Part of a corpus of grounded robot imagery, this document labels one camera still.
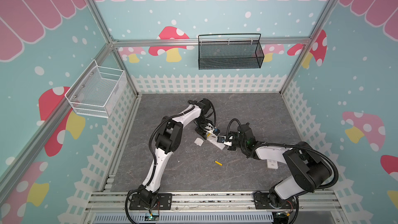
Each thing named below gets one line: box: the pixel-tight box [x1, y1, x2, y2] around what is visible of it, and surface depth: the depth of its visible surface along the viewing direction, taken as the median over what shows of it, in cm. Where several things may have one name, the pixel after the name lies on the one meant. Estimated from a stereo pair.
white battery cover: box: [193, 137, 204, 147], surface depth 96 cm
